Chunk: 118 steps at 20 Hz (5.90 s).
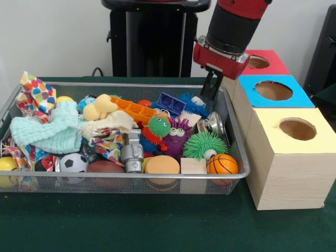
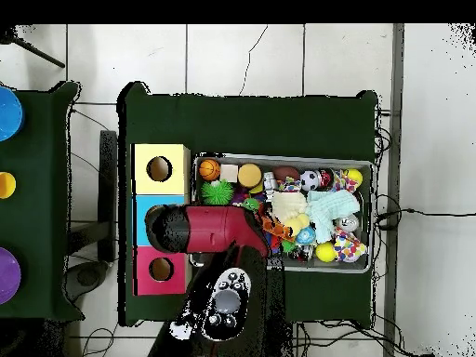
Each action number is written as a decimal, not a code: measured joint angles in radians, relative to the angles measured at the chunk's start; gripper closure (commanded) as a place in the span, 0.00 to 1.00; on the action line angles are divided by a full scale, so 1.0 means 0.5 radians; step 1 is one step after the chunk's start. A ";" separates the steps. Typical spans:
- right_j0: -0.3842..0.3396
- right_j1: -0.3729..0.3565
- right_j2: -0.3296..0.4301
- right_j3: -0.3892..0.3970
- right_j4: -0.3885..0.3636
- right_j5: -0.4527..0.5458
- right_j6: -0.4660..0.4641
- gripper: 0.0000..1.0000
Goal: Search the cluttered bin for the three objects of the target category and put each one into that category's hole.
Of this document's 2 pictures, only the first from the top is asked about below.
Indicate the orange foam disc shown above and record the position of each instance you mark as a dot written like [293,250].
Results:
[162,165]

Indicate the wooden box with three holes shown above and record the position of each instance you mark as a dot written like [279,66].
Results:
[288,178]

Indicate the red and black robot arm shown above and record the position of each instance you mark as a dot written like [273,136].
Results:
[233,23]

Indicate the orange toy basketball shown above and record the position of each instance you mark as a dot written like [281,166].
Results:
[222,164]

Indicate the mint green knitted cloth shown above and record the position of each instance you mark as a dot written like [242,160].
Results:
[50,131]

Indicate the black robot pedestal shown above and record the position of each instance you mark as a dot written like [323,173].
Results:
[155,39]

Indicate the black and white soccer ball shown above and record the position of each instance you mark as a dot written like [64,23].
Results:
[74,162]

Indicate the silver toy robot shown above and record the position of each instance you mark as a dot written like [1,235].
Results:
[132,153]

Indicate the green spiky ball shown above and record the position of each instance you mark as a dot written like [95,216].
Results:
[203,145]

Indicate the plain wooden cube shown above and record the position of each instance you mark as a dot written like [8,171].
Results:
[193,166]

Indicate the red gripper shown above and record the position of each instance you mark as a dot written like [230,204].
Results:
[218,63]

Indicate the yellow plush toy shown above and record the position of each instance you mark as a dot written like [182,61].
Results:
[101,106]

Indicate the dark green tablecloth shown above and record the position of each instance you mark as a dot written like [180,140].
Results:
[157,223]

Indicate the neighbouring green table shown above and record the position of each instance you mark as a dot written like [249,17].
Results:
[328,97]

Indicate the orange plastic building block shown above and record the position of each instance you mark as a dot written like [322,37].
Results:
[136,109]

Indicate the brown toy football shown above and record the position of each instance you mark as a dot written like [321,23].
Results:
[105,167]

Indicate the black flat panel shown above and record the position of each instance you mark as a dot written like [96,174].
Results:
[323,52]

